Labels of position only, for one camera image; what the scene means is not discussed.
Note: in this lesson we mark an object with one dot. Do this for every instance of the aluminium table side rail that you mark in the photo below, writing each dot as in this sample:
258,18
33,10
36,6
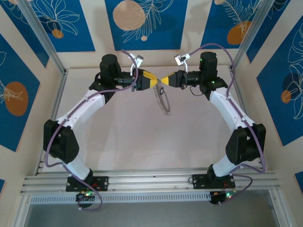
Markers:
241,104
56,111

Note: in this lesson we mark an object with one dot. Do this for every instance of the aluminium corner post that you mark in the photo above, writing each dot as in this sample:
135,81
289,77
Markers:
255,30
42,37

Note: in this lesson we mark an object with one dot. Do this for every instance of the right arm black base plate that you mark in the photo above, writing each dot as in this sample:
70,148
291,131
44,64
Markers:
198,181

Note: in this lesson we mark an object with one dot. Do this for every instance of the left aluminium table side rail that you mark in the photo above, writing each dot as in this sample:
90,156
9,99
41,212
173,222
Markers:
56,111

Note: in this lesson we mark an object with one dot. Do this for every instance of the right aluminium table side rail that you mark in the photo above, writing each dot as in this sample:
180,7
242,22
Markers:
241,104

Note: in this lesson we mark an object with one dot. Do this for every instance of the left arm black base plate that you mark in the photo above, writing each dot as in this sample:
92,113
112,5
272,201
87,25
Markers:
104,183

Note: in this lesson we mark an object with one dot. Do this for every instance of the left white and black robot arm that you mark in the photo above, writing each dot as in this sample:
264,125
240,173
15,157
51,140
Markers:
80,108

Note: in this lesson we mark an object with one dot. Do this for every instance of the aluminium frame rail with bases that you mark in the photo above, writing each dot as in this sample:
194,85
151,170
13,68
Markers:
151,180

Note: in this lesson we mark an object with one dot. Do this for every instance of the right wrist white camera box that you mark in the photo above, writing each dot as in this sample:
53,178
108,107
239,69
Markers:
178,59

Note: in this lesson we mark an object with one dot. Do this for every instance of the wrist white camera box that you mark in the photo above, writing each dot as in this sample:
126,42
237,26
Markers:
178,59
139,59

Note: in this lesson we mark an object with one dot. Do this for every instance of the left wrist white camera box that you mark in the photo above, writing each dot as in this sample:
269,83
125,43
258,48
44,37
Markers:
139,59

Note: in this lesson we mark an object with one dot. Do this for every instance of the left aluminium corner post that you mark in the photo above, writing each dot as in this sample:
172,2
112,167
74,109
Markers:
42,37

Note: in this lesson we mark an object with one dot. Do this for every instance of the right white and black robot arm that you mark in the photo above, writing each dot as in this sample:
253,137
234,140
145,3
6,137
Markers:
227,108

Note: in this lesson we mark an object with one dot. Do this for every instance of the right aluminium corner post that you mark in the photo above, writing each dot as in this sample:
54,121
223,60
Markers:
255,30

